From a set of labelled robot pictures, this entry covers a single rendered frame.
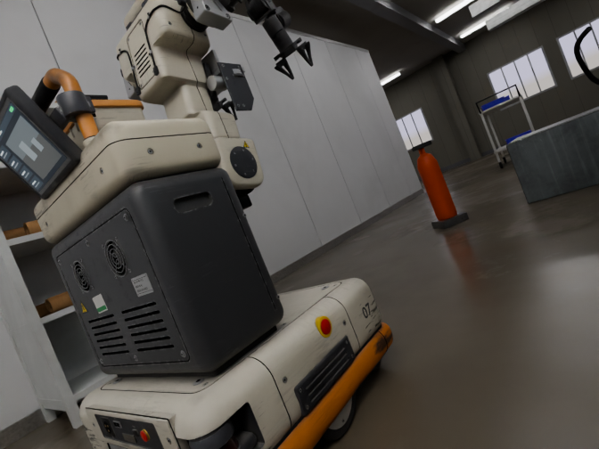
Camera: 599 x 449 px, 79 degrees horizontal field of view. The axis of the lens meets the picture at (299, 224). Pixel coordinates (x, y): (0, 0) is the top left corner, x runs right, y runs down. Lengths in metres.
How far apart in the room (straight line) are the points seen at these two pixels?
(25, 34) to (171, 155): 2.47
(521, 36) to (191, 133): 12.25
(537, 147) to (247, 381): 2.43
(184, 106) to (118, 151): 0.47
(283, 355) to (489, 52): 12.39
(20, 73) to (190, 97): 1.93
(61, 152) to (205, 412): 0.58
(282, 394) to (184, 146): 0.55
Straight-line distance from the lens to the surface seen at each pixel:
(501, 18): 1.38
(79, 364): 2.54
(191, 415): 0.73
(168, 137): 0.81
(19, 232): 2.25
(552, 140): 2.81
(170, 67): 1.20
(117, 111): 0.99
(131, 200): 0.74
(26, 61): 3.08
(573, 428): 0.86
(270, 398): 0.78
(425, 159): 2.96
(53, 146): 0.91
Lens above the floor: 0.52
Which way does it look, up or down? 2 degrees down
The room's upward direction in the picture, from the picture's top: 22 degrees counter-clockwise
